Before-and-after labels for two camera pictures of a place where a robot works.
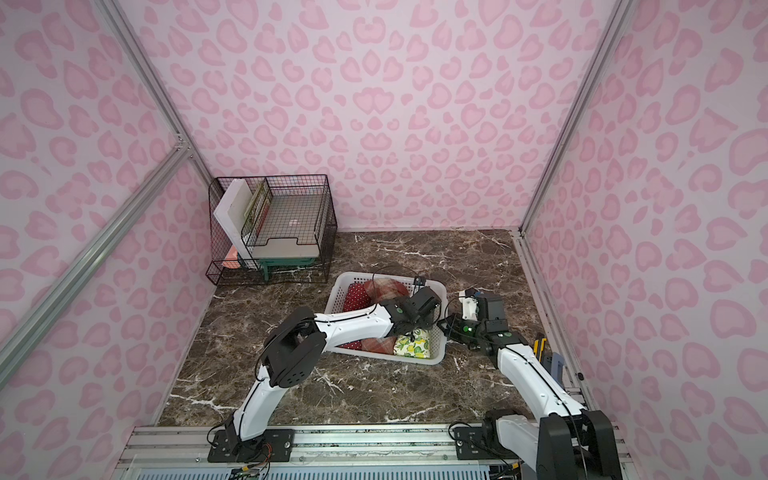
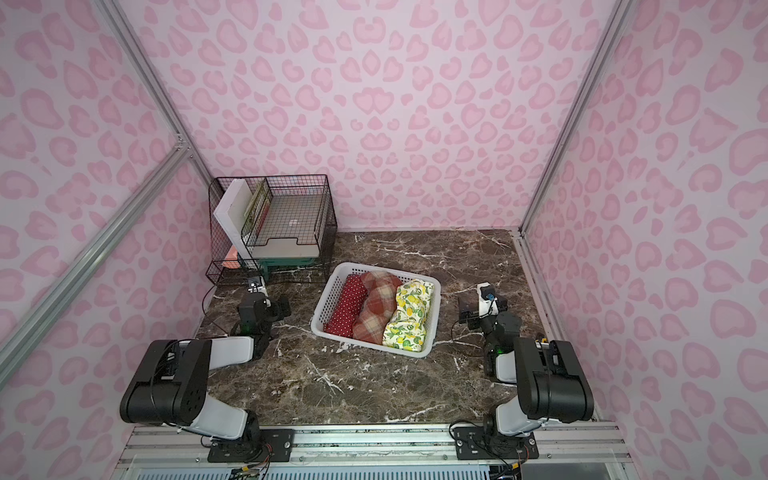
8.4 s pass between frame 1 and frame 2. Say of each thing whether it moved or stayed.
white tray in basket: stayed
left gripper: moved
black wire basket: stayed
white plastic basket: moved
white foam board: stayed
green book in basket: stayed
